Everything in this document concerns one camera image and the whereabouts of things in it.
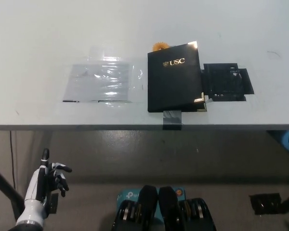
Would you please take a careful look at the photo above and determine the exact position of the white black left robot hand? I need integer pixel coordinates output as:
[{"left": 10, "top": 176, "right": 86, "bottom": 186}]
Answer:
[{"left": 16, "top": 148, "right": 73, "bottom": 227}]

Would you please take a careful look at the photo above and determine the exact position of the grey tape strip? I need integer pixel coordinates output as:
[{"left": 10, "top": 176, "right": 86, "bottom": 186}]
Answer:
[{"left": 162, "top": 110, "right": 183, "bottom": 131}]

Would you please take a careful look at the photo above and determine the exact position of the small black floor tape patch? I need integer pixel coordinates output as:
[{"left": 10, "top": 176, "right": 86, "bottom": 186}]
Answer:
[{"left": 50, "top": 192, "right": 60, "bottom": 215}]

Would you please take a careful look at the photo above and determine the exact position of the black table leg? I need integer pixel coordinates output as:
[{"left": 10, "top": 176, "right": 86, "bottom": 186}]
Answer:
[{"left": 0, "top": 163, "right": 25, "bottom": 221}]

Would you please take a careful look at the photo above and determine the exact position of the large black floor tape patch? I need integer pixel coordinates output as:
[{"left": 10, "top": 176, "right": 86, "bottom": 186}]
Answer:
[{"left": 249, "top": 192, "right": 283, "bottom": 216}]

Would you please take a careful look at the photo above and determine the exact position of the teal tp-link box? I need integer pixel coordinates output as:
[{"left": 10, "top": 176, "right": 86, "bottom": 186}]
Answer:
[{"left": 116, "top": 186, "right": 185, "bottom": 217}]

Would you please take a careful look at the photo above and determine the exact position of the clear plastic sheet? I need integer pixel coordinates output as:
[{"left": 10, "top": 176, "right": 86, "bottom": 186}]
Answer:
[{"left": 62, "top": 46, "right": 145, "bottom": 104}]

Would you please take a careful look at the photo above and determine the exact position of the black USC diary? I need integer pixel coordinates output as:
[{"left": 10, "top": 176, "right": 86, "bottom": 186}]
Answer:
[{"left": 146, "top": 40, "right": 208, "bottom": 113}]

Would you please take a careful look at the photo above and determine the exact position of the black plastic fixture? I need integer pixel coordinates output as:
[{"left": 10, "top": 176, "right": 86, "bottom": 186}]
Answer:
[{"left": 200, "top": 62, "right": 255, "bottom": 102}]

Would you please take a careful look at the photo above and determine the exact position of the thin black cable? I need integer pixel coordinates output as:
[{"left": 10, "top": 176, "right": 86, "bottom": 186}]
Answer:
[{"left": 9, "top": 131, "right": 17, "bottom": 191}]

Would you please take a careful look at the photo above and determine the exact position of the black left robot body block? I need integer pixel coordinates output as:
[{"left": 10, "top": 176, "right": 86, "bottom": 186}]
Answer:
[{"left": 110, "top": 184, "right": 159, "bottom": 231}]

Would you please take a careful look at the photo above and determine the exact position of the yellow spiky ring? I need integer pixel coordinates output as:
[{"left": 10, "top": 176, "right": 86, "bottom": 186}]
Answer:
[{"left": 152, "top": 42, "right": 169, "bottom": 52}]

